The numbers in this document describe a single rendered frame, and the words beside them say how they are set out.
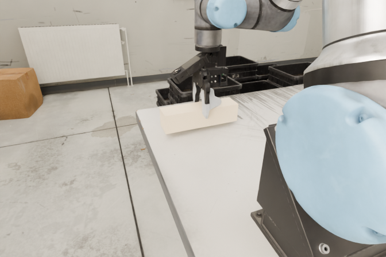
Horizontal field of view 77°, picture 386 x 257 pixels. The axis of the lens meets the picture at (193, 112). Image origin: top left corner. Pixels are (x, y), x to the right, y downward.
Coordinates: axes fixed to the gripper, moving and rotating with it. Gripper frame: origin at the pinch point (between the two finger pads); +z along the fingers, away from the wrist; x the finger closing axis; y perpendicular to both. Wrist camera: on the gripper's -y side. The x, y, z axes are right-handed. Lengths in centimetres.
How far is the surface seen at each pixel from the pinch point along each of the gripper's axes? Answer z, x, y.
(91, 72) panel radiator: 52, 245, -39
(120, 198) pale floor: 76, 52, -28
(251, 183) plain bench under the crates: 6.3, -27.8, 1.3
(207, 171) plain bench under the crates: 6.3, -20.3, -6.4
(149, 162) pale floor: 76, 80, -5
